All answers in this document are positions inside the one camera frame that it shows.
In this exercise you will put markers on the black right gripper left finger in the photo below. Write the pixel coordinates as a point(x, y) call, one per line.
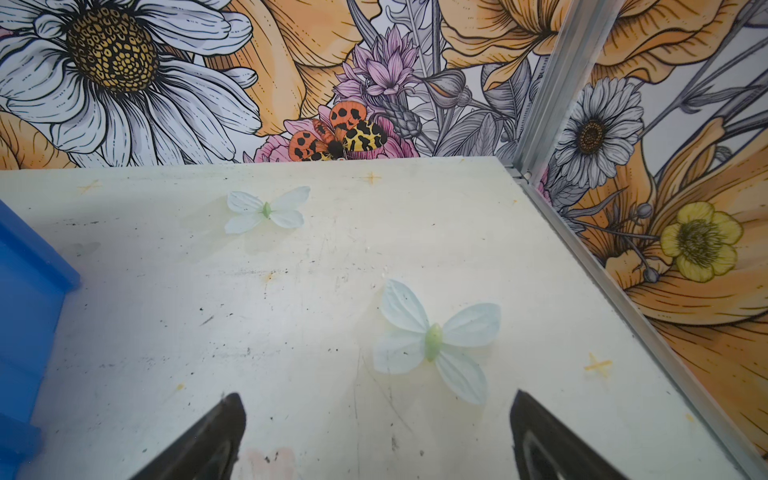
point(207, 450)

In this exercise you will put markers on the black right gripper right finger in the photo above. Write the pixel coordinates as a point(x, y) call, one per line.
point(545, 448)

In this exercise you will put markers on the blue plastic bin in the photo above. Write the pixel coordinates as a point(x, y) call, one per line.
point(34, 282)

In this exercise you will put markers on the aluminium corner post right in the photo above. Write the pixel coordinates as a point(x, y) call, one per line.
point(584, 32)

